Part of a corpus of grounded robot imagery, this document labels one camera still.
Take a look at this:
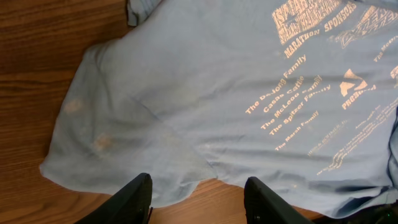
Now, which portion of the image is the light blue printed t-shirt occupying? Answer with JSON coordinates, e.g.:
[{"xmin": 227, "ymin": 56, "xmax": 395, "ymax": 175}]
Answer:
[{"xmin": 40, "ymin": 0, "xmax": 397, "ymax": 218}]

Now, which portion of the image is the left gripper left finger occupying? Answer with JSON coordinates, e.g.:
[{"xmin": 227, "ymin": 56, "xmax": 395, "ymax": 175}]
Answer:
[{"xmin": 75, "ymin": 173, "xmax": 153, "ymax": 224}]

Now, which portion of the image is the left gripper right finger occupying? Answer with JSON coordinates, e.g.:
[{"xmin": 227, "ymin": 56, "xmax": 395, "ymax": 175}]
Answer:
[{"xmin": 244, "ymin": 177, "xmax": 313, "ymax": 224}]

